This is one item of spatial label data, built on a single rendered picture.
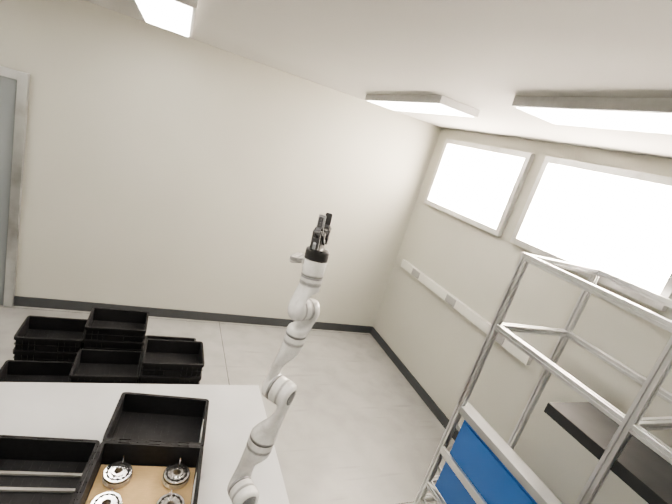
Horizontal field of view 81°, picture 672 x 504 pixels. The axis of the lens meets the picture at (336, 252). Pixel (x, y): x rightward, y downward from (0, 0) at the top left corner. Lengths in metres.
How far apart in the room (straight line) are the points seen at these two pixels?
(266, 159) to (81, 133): 1.64
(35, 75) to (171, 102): 1.03
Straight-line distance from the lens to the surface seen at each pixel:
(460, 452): 2.93
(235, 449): 2.32
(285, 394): 1.40
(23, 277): 4.73
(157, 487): 1.97
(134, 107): 4.17
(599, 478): 2.35
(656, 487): 2.31
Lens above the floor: 2.31
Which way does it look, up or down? 15 degrees down
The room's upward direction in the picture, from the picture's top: 17 degrees clockwise
